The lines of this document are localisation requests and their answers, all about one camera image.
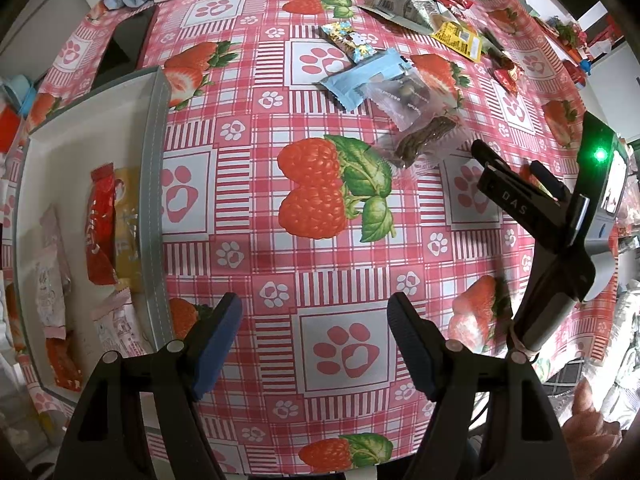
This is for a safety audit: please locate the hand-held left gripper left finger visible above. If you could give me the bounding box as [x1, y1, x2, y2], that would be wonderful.
[55, 292, 244, 480]

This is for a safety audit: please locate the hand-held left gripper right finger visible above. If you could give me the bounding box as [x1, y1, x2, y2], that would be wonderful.
[387, 292, 571, 480]

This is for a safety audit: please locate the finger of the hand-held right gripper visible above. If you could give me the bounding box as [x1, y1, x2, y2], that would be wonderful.
[520, 160, 571, 201]
[472, 140, 571, 251]

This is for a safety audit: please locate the pink white snack packet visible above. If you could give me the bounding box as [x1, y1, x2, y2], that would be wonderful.
[90, 292, 151, 356]

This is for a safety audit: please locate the clear packet of brown sticks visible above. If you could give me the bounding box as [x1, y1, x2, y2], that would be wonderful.
[375, 110, 473, 176]

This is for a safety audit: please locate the yellow orange snack packet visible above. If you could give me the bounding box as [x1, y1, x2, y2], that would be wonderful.
[112, 166, 146, 293]

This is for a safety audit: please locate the orange red snack packet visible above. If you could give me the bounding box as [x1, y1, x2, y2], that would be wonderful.
[45, 337, 83, 393]

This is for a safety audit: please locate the grey storage bin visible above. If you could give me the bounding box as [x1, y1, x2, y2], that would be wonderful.
[12, 66, 176, 401]

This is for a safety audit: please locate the pale pink snack packet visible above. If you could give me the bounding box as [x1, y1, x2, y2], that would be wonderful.
[35, 205, 73, 341]

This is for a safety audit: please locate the clear packet of round snacks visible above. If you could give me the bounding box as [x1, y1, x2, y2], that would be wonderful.
[362, 67, 456, 133]

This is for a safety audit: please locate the person's right hand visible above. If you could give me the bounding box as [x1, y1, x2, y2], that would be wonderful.
[562, 379, 626, 480]

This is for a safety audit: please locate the red gold candy wrapper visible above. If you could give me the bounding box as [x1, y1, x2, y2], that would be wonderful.
[492, 52, 526, 93]

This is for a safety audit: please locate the small flower pot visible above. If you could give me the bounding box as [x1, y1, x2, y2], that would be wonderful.
[550, 17, 588, 48]

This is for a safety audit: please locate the dark green seaweed packet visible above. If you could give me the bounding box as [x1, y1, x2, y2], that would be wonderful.
[482, 30, 506, 56]

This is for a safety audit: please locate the light blue snack packet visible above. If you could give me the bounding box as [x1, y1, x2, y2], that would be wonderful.
[320, 49, 408, 111]

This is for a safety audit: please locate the silver crumpled snack bag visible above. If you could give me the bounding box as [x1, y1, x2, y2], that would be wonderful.
[356, 0, 458, 36]

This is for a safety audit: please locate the cartoon cat candy packet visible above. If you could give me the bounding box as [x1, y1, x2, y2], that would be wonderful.
[320, 22, 378, 63]

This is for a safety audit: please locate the red box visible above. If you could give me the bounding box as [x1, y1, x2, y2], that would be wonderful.
[0, 105, 23, 153]

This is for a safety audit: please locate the light blue container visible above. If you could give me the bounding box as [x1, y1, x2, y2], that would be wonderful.
[0, 74, 38, 116]

